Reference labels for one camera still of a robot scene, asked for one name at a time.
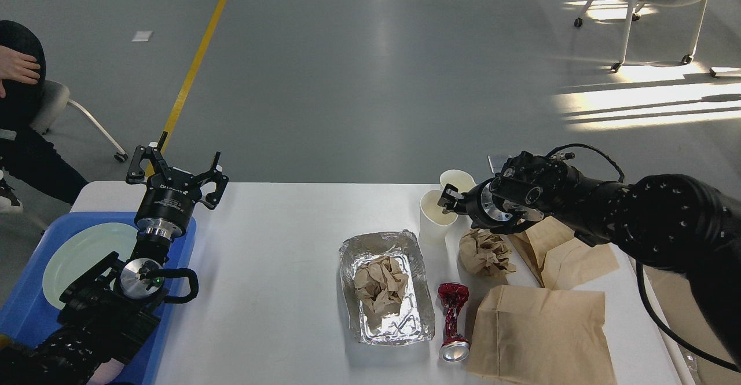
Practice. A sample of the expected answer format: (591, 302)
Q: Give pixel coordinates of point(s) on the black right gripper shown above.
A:
(485, 210)

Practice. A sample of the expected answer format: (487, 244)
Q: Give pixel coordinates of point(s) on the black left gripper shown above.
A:
(167, 204)

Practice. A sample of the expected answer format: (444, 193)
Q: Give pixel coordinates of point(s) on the white paper cup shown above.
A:
(462, 181)
(434, 222)

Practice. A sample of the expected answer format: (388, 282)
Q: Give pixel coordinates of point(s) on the brown paper ball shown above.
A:
(485, 254)

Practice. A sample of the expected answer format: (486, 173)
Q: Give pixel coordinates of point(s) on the aluminium foil tray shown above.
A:
(415, 321)

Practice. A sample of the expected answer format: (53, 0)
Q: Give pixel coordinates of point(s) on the light green plate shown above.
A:
(80, 252)

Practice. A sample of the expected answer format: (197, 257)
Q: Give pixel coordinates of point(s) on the pink mug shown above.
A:
(106, 373)

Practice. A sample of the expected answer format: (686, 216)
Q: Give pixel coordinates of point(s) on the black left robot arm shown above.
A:
(109, 311)

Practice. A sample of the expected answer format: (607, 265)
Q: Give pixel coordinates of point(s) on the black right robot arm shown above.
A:
(670, 222)

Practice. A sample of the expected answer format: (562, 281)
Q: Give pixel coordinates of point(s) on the person's left hand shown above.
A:
(18, 67)

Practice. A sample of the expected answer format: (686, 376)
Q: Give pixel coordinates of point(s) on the metal floor socket plate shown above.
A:
(498, 162)

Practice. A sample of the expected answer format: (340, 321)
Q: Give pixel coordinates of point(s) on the crumpled brown paper in tray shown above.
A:
(381, 285)

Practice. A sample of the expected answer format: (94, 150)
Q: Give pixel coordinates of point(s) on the rear brown paper bag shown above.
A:
(557, 259)

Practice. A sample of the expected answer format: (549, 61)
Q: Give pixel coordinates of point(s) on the brown paper bag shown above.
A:
(557, 259)
(528, 335)

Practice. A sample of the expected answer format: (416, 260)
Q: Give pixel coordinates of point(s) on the seated person in black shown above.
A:
(28, 156)

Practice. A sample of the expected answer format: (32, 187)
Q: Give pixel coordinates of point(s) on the crushed red can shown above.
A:
(453, 297)

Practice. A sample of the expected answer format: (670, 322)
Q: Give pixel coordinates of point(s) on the front brown paper bag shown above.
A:
(528, 335)

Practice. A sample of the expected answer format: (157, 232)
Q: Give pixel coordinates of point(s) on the blue plastic tray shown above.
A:
(29, 319)

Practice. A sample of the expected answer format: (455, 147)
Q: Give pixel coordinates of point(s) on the white plastic bin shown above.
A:
(670, 297)

